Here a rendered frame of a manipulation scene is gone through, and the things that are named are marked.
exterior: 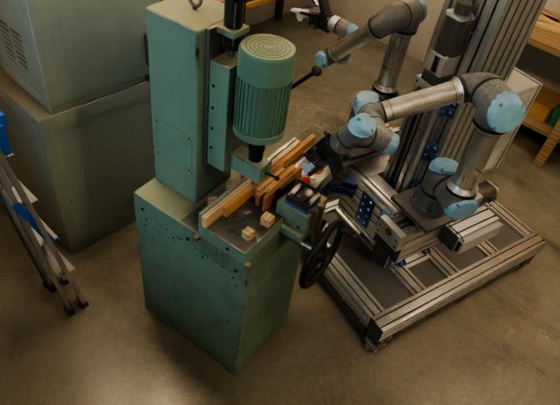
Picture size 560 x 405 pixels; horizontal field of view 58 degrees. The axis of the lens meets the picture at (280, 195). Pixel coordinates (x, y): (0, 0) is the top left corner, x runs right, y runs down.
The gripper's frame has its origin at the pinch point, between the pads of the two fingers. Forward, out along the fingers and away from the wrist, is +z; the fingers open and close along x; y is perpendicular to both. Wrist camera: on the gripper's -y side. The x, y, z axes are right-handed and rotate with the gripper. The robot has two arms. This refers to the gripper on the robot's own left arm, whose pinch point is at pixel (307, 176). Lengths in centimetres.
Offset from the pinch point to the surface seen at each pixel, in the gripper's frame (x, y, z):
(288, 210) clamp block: 10.5, -5.0, 8.1
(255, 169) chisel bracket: 12.1, 13.7, 5.8
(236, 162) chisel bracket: 12.1, 20.1, 11.6
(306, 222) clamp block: 10.5, -12.0, 4.8
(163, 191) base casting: 22, 31, 46
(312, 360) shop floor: 1, -72, 78
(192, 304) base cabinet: 31, -12, 75
